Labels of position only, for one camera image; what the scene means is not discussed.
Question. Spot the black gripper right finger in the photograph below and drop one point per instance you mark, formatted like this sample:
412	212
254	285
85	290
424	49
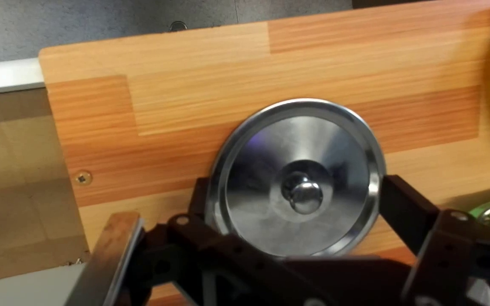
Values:
454	261

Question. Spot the round steel pot lid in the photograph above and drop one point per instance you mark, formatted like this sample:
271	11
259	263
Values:
323	147

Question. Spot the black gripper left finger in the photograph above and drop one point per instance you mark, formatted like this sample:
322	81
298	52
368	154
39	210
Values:
199	266

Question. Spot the wooden counter slab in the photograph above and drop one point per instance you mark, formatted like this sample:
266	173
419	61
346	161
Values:
170	86

